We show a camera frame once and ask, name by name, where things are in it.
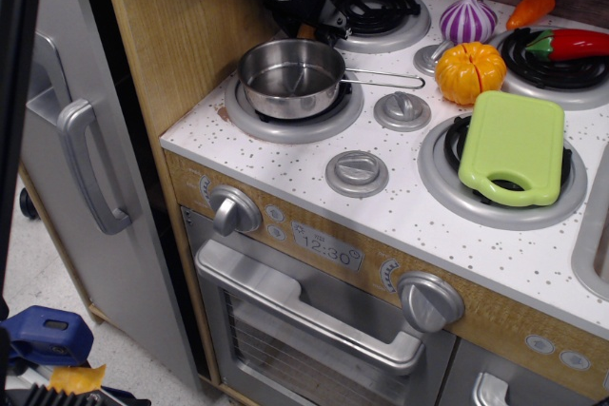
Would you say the small steel saucepan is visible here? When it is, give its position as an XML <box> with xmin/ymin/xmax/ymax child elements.
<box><xmin>237</xmin><ymin>37</ymin><xmax>426</xmax><ymax>121</ymax></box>

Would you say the yellow toy corn cob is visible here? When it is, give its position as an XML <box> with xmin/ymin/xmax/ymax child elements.
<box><xmin>297</xmin><ymin>24</ymin><xmax>317</xmax><ymax>40</ymax></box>

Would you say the back left stove burner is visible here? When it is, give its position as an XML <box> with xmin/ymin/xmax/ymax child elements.
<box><xmin>331</xmin><ymin>0</ymin><xmax>431</xmax><ymax>54</ymax></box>

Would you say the stove burner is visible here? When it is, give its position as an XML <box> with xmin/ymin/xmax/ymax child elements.
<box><xmin>418</xmin><ymin>116</ymin><xmax>587</xmax><ymax>231</ymax></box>
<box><xmin>224</xmin><ymin>67</ymin><xmax>364</xmax><ymax>145</ymax></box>
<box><xmin>490</xmin><ymin>27</ymin><xmax>608</xmax><ymax>110</ymax></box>
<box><xmin>331</xmin><ymin>0</ymin><xmax>431</xmax><ymax>54</ymax></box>

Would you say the front left stove burner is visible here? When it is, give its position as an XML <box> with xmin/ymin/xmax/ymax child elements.
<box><xmin>224</xmin><ymin>67</ymin><xmax>364</xmax><ymax>145</ymax></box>

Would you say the front right stove burner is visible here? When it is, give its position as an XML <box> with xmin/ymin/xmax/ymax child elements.
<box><xmin>418</xmin><ymin>116</ymin><xmax>587</xmax><ymax>231</ymax></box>

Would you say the back right stove burner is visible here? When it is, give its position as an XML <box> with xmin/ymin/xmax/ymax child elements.
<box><xmin>490</xmin><ymin>27</ymin><xmax>608</xmax><ymax>110</ymax></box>

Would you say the silver stovetop knob back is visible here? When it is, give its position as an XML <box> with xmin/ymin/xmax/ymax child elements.
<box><xmin>413</xmin><ymin>40</ymin><xmax>454</xmax><ymax>76</ymax></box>

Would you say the silver stovetop knob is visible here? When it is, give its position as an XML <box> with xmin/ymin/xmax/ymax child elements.
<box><xmin>413</xmin><ymin>40</ymin><xmax>454</xmax><ymax>76</ymax></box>
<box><xmin>325</xmin><ymin>150</ymin><xmax>389</xmax><ymax>198</ymax></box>
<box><xmin>373</xmin><ymin>91</ymin><xmax>431</xmax><ymax>132</ymax></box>

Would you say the silver stovetop knob middle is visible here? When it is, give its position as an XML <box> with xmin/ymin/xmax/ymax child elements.
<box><xmin>373</xmin><ymin>91</ymin><xmax>431</xmax><ymax>132</ymax></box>

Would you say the orange toy pumpkin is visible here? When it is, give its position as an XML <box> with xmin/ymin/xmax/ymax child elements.
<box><xmin>435</xmin><ymin>42</ymin><xmax>507</xmax><ymax>106</ymax></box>

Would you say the purple white toy onion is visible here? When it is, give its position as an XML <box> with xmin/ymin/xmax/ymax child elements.
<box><xmin>440</xmin><ymin>0</ymin><xmax>498</xmax><ymax>44</ymax></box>

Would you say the silver stovetop knob front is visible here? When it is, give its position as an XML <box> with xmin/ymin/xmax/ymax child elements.
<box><xmin>325</xmin><ymin>150</ymin><xmax>389</xmax><ymax>198</ymax></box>

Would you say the left silver oven dial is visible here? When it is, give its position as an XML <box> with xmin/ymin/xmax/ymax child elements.
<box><xmin>209</xmin><ymin>184</ymin><xmax>263</xmax><ymax>237</ymax></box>

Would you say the silver oven dial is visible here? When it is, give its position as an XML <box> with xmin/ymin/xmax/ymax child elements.
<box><xmin>398</xmin><ymin>271</ymin><xmax>465</xmax><ymax>333</ymax></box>
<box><xmin>209</xmin><ymin>184</ymin><xmax>263</xmax><ymax>237</ymax></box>

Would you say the orange toy carrot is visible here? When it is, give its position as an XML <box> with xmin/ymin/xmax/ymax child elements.
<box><xmin>506</xmin><ymin>0</ymin><xmax>556</xmax><ymax>30</ymax></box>

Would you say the green plastic cutting board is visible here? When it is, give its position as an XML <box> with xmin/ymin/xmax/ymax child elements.
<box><xmin>458</xmin><ymin>91</ymin><xmax>565</xmax><ymax>207</ymax></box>

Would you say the red toy chili pepper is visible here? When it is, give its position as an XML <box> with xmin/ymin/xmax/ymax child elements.
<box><xmin>525</xmin><ymin>29</ymin><xmax>608</xmax><ymax>62</ymax></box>

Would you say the silver toy fridge door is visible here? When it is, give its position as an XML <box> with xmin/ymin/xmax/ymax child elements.
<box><xmin>21</xmin><ymin>0</ymin><xmax>201</xmax><ymax>389</ymax></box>

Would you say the right silver oven dial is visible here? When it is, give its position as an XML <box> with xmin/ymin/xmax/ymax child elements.
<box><xmin>398</xmin><ymin>271</ymin><xmax>465</xmax><ymax>333</ymax></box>

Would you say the silver oven door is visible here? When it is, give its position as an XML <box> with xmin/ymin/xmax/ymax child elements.
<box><xmin>182</xmin><ymin>209</ymin><xmax>455</xmax><ymax>405</ymax></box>

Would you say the silver sink rim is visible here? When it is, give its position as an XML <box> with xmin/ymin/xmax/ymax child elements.
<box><xmin>571</xmin><ymin>146</ymin><xmax>608</xmax><ymax>300</ymax></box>

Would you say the black caster wheel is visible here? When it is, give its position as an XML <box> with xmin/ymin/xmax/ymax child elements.
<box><xmin>19</xmin><ymin>187</ymin><xmax>40</xmax><ymax>221</ymax></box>

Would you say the lower right silver drawer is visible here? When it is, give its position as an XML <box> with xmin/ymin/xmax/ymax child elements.
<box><xmin>438</xmin><ymin>339</ymin><xmax>596</xmax><ymax>405</ymax></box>

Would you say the blue clamp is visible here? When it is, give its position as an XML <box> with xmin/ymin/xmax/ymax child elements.
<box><xmin>1</xmin><ymin>305</ymin><xmax>94</xmax><ymax>367</ymax></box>

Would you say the yellow tape piece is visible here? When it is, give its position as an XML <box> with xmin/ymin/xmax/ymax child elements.
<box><xmin>48</xmin><ymin>364</ymin><xmax>107</xmax><ymax>395</ymax></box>

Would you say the silver oven door handle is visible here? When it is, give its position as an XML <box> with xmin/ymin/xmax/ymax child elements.
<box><xmin>195</xmin><ymin>238</ymin><xmax>424</xmax><ymax>376</ymax></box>

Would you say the silver fridge door handle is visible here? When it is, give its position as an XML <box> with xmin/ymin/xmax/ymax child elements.
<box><xmin>56</xmin><ymin>98</ymin><xmax>139</xmax><ymax>236</ymax></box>

